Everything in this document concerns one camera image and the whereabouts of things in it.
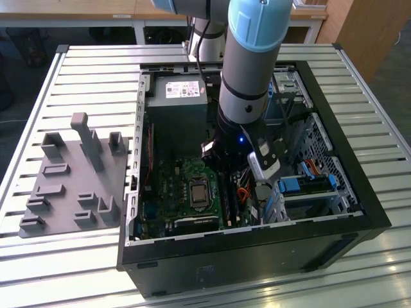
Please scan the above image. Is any grey parts rack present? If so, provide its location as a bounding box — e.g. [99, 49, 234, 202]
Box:
[18, 112, 129, 239]

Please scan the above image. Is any red orange yellow wire bundle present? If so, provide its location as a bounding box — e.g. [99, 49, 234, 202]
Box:
[236, 187, 255, 207]

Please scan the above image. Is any blue disk wire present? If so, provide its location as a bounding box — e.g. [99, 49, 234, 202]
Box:
[300, 161, 315, 180]

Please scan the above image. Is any wooden cabinet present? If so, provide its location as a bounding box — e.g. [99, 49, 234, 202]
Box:
[316, 0, 411, 83]

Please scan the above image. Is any black camera cable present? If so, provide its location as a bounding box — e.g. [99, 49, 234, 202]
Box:
[195, 17, 214, 78]

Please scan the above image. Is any silver disk bay cage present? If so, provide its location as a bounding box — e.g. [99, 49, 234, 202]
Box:
[261, 173, 365, 225]

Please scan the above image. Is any black PC case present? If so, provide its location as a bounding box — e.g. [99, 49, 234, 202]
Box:
[115, 59, 393, 298]

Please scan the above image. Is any orange disk wire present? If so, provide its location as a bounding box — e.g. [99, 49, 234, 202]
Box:
[306, 158, 327, 176]

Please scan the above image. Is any silver CPU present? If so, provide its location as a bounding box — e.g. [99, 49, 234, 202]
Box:
[191, 185, 207, 203]

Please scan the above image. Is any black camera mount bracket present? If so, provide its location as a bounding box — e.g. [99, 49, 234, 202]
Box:
[239, 123, 280, 171]

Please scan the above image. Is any CPU socket metal cover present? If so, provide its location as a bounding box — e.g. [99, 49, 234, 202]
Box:
[188, 178, 211, 212]

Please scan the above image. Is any wooden desk white frame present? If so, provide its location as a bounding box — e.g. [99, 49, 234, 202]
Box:
[0, 0, 329, 44]

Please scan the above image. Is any green motherboard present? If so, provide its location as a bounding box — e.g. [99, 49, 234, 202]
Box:
[139, 153, 258, 240]

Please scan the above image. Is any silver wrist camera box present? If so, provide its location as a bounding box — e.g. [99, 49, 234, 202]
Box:
[246, 150, 282, 180]

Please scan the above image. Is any hard disk in blue carrier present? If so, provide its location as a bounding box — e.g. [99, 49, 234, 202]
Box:
[276, 175, 338, 195]

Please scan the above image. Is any black graphics card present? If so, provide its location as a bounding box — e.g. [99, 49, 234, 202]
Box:
[173, 215, 221, 237]

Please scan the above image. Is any black RAM slot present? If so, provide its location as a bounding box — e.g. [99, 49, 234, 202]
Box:
[223, 175, 235, 225]
[219, 173, 229, 227]

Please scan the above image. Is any grey power supply unit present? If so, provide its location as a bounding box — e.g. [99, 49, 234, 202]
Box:
[146, 74, 221, 158]

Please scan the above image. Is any round grey case speaker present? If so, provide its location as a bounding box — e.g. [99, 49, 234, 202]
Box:
[256, 181, 274, 201]

